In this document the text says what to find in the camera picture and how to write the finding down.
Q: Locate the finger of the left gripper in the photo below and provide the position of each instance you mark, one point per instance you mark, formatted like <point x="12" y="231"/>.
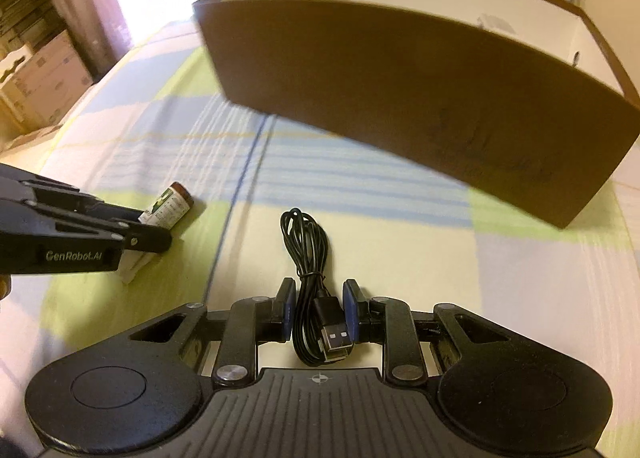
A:
<point x="43" y="193"/>
<point x="60" y="231"/>

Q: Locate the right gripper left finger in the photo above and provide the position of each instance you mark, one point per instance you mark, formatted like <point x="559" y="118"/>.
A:
<point x="250" y="323"/>

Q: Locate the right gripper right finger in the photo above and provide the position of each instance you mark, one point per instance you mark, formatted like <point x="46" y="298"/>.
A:
<point x="387" y="322"/>

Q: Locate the person's left hand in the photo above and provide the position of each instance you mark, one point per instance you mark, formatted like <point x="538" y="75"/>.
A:
<point x="5" y="286"/>

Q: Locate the checkered pastel tablecloth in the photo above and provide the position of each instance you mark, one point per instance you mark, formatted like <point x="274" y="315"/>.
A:
<point x="397" y="228"/>

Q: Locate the cardboard carton on floor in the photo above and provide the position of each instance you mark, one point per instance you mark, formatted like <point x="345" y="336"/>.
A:
<point x="38" y="89"/>

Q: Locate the brown cardboard storage box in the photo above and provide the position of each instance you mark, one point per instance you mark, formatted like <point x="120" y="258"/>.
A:
<point x="522" y="99"/>

